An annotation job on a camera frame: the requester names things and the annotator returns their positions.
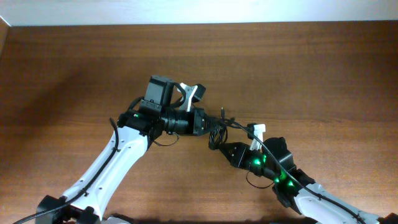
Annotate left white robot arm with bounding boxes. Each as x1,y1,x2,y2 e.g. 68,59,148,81
35,75,215,223

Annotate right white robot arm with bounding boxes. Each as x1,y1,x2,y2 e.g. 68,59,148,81
217,138,397,223

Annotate black USB cables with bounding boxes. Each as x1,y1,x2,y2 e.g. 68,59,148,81
207,107,249,151

